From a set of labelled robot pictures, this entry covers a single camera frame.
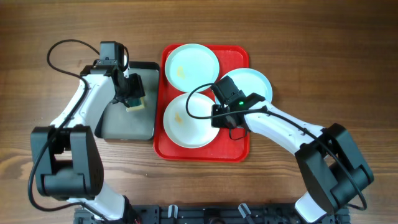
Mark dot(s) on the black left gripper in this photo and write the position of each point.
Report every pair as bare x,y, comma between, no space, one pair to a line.
134,87

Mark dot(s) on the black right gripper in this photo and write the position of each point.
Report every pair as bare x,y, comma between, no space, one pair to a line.
216,122

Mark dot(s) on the green yellow sponge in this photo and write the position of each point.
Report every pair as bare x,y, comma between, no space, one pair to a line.
135,104

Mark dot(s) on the light blue plate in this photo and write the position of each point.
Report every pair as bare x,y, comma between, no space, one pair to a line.
251,81

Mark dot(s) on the white plate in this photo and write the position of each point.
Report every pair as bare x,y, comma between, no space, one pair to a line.
184,130

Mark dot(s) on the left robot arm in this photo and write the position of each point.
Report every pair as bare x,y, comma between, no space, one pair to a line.
67,169

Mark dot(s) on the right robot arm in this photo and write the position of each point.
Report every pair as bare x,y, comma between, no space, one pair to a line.
333,168

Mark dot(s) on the black water tray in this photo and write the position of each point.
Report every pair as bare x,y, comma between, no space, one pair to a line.
117,123

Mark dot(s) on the red plastic tray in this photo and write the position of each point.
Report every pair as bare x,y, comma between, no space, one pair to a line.
228,146

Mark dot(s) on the mint plate back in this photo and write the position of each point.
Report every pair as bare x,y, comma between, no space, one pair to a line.
190,66

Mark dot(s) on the black base frame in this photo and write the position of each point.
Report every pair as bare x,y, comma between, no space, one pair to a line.
279,213

